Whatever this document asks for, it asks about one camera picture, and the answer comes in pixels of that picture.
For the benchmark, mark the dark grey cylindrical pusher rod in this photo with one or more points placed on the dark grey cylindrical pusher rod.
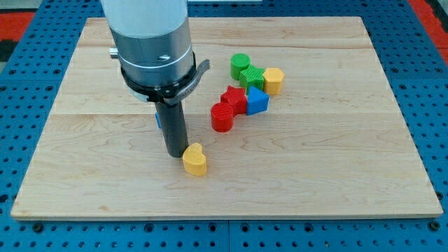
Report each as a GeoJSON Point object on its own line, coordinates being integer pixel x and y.
{"type": "Point", "coordinates": [173, 127]}

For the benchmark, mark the black clamp ring with lever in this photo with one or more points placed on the black clamp ring with lever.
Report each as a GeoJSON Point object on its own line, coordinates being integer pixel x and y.
{"type": "Point", "coordinates": [170, 94]}

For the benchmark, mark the yellow heart block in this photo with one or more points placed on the yellow heart block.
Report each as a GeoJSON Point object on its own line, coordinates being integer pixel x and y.
{"type": "Point", "coordinates": [194, 160]}

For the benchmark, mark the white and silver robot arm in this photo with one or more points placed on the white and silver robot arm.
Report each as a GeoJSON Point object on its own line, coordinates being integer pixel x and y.
{"type": "Point", "coordinates": [154, 48]}

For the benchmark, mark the blue block behind rod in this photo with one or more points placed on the blue block behind rod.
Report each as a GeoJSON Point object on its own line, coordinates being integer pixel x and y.
{"type": "Point", "coordinates": [158, 121]}

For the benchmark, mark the red cylinder block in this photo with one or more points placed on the red cylinder block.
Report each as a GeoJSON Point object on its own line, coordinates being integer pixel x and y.
{"type": "Point", "coordinates": [222, 117]}

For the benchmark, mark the red star block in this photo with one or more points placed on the red star block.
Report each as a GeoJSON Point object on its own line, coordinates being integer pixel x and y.
{"type": "Point", "coordinates": [236, 97]}

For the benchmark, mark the green cylinder block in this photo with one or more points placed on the green cylinder block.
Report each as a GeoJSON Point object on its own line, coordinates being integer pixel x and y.
{"type": "Point", "coordinates": [238, 63]}

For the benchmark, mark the green star block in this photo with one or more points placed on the green star block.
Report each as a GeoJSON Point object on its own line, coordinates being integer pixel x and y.
{"type": "Point", "coordinates": [251, 77]}

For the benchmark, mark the blue triangle block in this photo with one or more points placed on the blue triangle block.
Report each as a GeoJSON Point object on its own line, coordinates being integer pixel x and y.
{"type": "Point", "coordinates": [257, 101]}

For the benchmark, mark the yellow hexagon block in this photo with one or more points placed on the yellow hexagon block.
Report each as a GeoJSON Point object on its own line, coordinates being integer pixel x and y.
{"type": "Point", "coordinates": [273, 81]}

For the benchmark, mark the light wooden board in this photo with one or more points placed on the light wooden board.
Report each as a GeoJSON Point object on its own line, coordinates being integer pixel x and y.
{"type": "Point", "coordinates": [332, 144]}

